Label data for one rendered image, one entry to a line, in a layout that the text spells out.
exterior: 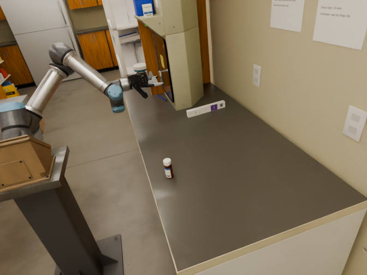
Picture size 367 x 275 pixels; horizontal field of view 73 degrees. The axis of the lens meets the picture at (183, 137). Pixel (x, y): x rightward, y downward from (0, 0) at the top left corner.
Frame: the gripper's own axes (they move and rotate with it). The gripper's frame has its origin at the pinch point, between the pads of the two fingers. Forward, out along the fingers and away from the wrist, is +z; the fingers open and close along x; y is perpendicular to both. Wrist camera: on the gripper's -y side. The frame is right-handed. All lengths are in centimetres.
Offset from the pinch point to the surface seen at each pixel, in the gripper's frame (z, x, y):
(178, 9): 14.9, -5.2, 38.5
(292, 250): 16, -109, -32
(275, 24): 49, -45, 29
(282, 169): 29, -83, -21
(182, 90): 11.6, -5.2, -7.8
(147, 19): -2.9, -5.2, 35.7
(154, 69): 2.3, 31.8, -1.5
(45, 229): -84, -40, -54
